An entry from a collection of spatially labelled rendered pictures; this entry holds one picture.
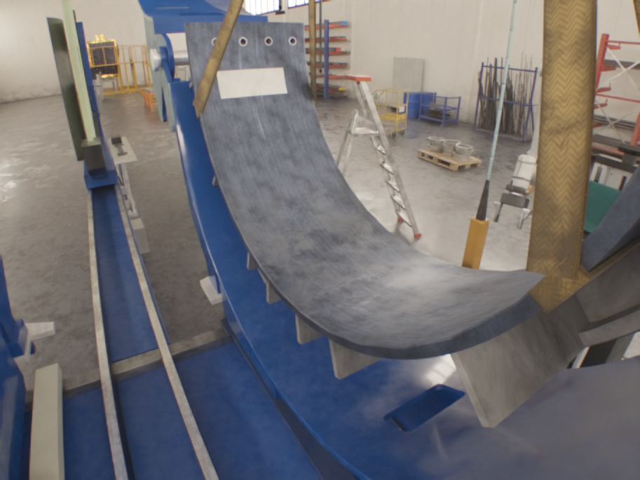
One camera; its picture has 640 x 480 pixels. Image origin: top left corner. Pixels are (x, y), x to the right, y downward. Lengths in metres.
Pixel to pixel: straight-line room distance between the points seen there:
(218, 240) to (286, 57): 1.11
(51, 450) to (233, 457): 0.82
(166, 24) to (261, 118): 0.90
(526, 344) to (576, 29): 0.63
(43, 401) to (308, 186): 1.76
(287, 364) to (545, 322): 1.13
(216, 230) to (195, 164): 0.41
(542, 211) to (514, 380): 0.42
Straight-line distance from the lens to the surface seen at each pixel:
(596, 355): 3.00
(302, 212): 1.86
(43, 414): 2.27
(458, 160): 8.35
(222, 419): 2.12
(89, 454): 2.23
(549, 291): 0.58
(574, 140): 0.58
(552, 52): 0.67
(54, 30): 6.23
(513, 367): 0.89
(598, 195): 2.46
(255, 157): 2.02
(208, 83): 2.00
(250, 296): 2.01
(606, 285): 1.10
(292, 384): 1.66
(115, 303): 3.06
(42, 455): 2.10
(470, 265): 2.03
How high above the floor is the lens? 2.23
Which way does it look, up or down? 28 degrees down
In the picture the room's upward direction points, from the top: straight up
